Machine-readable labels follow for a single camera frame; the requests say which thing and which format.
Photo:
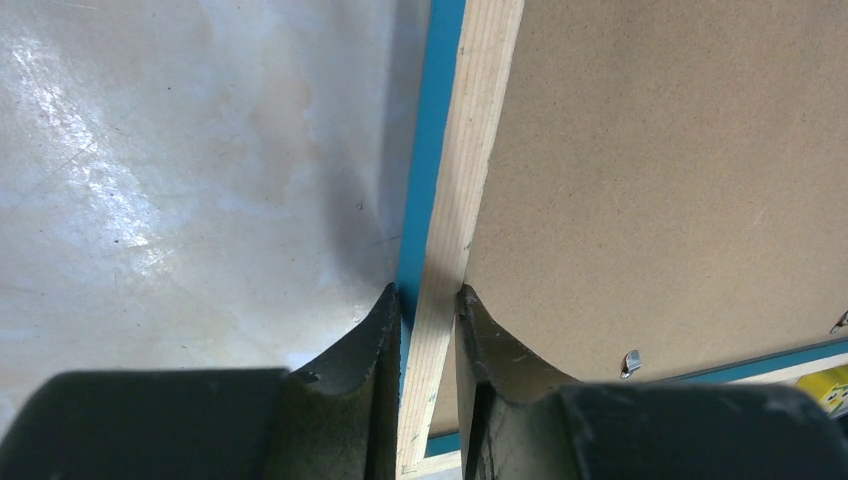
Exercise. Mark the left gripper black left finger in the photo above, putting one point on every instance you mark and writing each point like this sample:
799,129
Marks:
335,417

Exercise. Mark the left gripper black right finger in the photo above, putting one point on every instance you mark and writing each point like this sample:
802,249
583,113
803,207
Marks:
522,418

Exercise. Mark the brown cardboard backing board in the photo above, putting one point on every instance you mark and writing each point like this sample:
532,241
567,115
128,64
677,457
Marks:
668,177

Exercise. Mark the wooden picture frame blue edges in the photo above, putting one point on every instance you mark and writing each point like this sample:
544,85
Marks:
467,69

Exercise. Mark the yellow owl toy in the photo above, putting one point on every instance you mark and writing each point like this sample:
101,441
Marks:
829,389

